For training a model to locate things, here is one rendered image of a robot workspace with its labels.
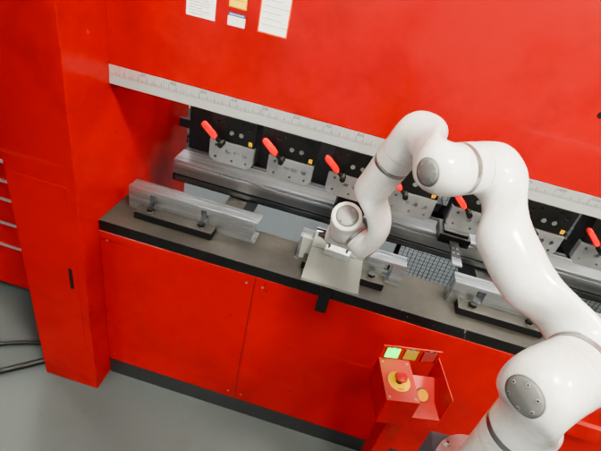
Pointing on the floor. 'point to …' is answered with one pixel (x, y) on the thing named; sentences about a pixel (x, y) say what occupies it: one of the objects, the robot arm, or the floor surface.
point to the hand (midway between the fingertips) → (339, 244)
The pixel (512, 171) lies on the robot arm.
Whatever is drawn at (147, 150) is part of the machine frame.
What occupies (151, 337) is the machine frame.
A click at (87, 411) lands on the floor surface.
